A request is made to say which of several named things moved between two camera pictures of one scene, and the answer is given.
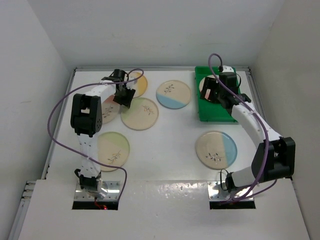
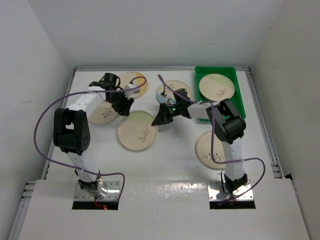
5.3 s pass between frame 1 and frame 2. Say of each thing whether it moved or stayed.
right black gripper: moved
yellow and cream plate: stayed
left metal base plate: stayed
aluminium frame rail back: stayed
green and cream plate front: moved
